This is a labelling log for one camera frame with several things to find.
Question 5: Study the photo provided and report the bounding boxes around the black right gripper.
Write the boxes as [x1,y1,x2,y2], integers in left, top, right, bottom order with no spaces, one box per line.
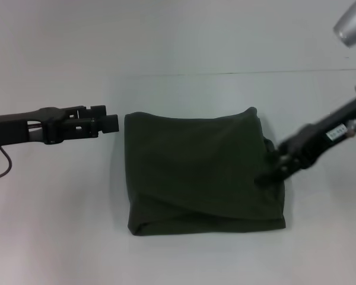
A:
[254,96,356,187]

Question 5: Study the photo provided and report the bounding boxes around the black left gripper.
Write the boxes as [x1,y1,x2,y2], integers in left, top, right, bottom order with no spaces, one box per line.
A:
[0,104,120,148]

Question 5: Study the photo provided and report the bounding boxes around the dark green t-shirt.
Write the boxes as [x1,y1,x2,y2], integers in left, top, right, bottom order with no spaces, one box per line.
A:
[123,106,287,237]

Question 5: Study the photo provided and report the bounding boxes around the right arm cable with connector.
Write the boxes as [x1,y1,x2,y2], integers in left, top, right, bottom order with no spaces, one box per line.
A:
[345,118,356,140]

